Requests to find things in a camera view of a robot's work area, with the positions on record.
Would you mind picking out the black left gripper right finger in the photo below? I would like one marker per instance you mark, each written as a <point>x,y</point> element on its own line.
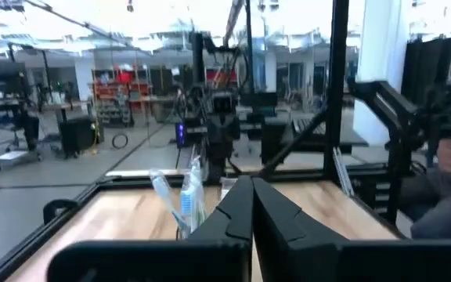
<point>280,227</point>

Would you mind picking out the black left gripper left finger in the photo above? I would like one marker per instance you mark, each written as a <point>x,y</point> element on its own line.
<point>225,223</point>

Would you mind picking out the green toothbrush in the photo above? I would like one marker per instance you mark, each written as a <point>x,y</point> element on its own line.
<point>201,215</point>

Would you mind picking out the blue white toothbrush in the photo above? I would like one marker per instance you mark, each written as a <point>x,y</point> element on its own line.
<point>188,201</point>

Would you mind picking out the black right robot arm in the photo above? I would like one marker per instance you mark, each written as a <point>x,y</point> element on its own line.
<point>221,137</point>

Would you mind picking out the black box blue light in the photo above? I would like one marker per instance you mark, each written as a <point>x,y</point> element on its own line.
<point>181,135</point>

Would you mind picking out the person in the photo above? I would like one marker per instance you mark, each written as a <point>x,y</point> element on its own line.
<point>444,215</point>

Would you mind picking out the black cabinet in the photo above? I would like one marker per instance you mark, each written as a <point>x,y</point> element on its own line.
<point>78,135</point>

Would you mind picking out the black table clamp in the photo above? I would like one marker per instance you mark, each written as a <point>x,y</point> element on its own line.
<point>53,209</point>

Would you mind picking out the orange red shelving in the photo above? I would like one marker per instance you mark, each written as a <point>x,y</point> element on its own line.
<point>108,90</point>

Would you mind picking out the black monitor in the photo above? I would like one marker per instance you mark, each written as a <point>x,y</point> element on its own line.
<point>425,70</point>

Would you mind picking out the black aluminium frame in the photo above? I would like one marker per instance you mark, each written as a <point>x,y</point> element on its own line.
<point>337,78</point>

